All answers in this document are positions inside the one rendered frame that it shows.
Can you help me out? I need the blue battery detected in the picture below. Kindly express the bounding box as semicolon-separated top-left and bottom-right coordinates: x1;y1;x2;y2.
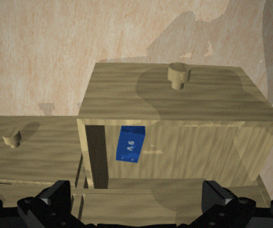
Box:
116;125;145;163

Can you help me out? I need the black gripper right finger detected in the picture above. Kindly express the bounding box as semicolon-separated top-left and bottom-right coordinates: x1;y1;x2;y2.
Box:
176;180;273;228

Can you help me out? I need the light wooden chest of drawers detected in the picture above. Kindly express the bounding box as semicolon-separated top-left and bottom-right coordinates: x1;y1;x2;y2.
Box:
0;115;271;220

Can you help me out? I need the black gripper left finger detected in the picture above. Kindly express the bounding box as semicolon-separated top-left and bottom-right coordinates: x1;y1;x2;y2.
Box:
0;180;98;228

